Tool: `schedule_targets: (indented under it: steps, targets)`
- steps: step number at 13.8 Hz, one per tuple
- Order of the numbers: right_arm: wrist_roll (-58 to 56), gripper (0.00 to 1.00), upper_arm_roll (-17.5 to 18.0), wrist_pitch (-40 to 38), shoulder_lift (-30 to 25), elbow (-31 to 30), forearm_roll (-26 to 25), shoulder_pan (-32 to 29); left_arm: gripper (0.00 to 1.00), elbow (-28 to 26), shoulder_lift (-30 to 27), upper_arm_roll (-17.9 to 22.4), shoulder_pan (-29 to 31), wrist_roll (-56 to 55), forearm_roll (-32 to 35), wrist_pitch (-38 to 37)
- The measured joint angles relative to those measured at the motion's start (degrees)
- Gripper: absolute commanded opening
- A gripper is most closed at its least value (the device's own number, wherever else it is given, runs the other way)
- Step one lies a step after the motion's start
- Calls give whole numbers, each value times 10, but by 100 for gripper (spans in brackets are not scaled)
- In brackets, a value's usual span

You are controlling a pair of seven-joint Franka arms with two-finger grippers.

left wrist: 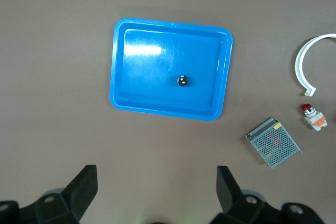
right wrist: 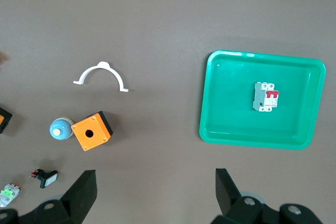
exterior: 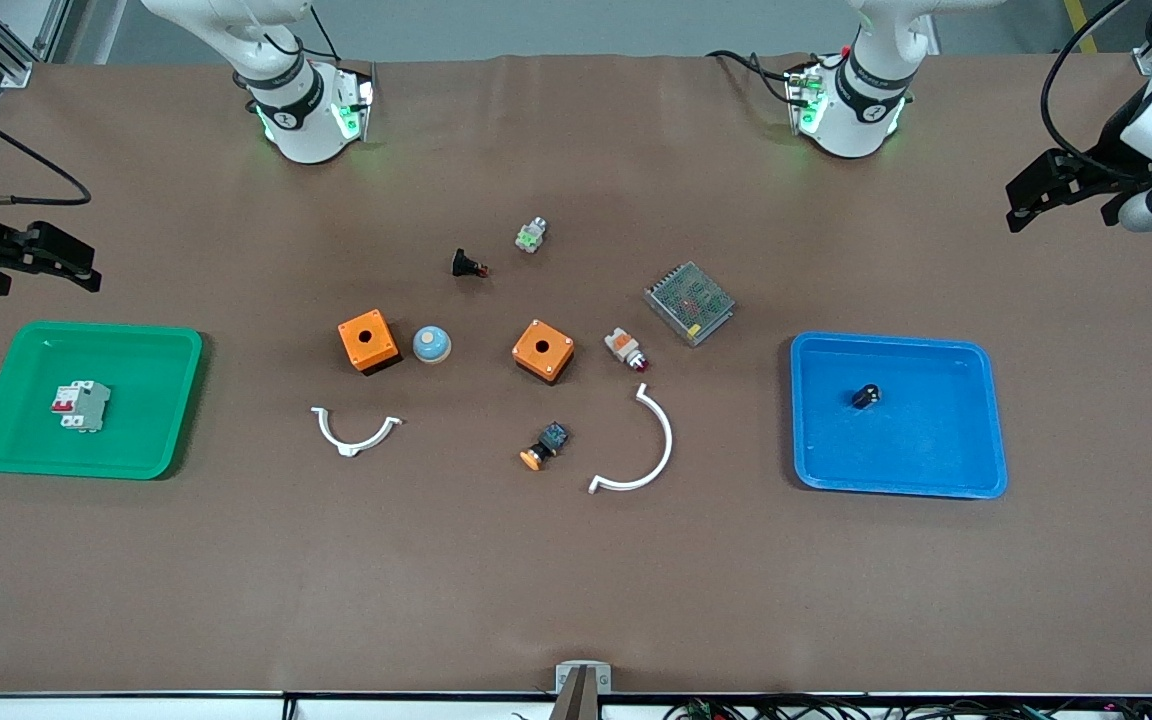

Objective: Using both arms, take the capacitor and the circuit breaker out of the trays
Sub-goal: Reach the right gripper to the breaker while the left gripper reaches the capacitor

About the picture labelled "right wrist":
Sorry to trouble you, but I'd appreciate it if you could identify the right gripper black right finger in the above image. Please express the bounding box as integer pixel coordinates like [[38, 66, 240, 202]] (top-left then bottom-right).
[[211, 168, 323, 224]]

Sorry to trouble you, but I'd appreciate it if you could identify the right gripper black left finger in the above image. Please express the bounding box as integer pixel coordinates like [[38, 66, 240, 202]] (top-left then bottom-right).
[[0, 170, 98, 224]]

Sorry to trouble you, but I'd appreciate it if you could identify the black push button white face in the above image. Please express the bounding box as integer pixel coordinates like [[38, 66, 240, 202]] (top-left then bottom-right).
[[30, 168, 59, 189]]

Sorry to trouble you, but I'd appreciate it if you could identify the green white contact block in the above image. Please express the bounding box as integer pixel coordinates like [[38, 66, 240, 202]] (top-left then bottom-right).
[[0, 183, 21, 208]]

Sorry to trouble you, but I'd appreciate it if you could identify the blue grey dome buzzer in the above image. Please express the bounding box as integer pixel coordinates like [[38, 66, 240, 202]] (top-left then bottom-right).
[[49, 117, 75, 141]]

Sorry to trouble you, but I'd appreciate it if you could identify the green plastic tray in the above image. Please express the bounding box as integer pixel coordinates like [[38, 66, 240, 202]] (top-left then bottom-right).
[[198, 49, 327, 151]]

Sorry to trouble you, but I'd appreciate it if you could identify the black box with orange face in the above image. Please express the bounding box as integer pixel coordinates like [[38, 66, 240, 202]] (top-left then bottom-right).
[[0, 107, 13, 135]]

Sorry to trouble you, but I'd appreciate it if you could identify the white knobbed half-round pipe clamp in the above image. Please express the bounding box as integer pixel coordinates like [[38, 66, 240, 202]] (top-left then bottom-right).
[[72, 61, 130, 93]]

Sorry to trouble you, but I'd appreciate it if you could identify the orange push button enclosure box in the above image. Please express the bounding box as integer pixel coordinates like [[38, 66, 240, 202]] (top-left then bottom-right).
[[71, 111, 114, 152]]

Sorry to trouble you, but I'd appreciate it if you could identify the white circuit breaker red switch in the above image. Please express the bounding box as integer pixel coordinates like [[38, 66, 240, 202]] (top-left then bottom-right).
[[252, 81, 280, 113]]

